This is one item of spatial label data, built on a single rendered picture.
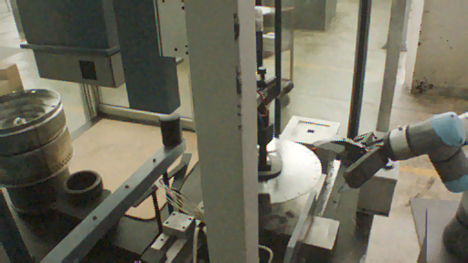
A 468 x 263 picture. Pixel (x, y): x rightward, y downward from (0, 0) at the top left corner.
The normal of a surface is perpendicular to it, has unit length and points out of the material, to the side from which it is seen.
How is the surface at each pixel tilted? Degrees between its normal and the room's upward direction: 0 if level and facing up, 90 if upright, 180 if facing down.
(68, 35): 90
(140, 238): 0
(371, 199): 90
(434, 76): 90
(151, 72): 90
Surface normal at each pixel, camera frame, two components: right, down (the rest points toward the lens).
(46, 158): 0.79, 0.28
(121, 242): -0.04, -0.87
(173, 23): -0.39, 0.46
